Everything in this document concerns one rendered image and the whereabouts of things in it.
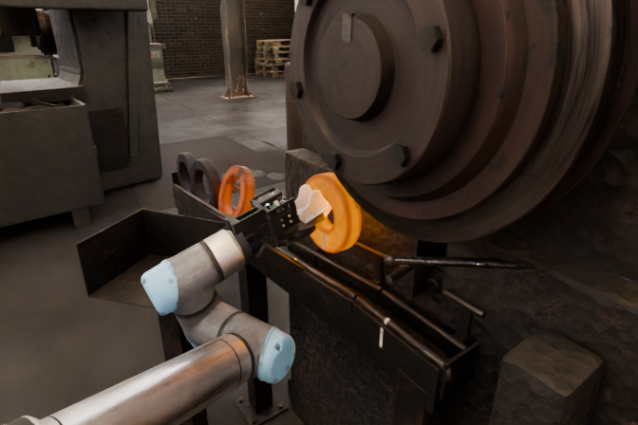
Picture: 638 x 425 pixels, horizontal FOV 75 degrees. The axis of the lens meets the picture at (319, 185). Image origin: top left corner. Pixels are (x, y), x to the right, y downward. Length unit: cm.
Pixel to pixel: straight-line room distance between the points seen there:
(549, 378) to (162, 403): 43
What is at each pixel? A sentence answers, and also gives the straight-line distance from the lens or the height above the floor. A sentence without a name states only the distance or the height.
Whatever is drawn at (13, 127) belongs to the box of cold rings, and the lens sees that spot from 279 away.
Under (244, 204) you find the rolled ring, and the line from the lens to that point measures 121.
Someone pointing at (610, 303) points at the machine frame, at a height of 86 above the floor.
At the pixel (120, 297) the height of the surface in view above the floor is 59.
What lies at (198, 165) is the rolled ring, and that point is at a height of 73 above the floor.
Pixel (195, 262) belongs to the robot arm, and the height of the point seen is 82.
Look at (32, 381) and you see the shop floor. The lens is 190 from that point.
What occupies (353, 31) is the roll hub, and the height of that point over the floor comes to 116.
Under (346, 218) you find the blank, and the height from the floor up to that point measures 84.
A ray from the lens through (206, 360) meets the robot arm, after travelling 60.
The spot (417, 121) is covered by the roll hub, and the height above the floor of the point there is 107.
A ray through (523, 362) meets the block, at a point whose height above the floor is 80.
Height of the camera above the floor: 116
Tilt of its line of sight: 21 degrees down
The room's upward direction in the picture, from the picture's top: straight up
